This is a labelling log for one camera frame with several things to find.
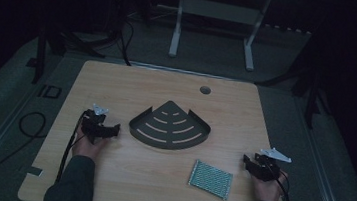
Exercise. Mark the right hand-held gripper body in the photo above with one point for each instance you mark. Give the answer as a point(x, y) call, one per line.
point(268, 165)

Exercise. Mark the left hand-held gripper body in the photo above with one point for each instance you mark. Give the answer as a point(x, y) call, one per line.
point(93, 123)

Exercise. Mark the person's right hand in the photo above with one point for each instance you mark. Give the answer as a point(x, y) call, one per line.
point(267, 190)

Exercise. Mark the person's left hand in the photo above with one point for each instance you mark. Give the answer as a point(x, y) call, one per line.
point(86, 147)

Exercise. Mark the teal patterned rectangular pad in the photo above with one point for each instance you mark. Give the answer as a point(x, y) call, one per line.
point(211, 180)

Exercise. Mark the dark metal corner shelf rack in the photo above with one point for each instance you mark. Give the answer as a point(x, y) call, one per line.
point(170, 129)

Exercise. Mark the dark tape strip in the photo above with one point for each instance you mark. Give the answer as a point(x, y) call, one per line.
point(34, 171)

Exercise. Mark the black tripod stand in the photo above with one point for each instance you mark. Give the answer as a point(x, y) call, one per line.
point(308, 90)
point(55, 40)

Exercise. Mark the white metal stand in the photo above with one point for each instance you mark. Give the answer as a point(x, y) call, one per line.
point(219, 11)

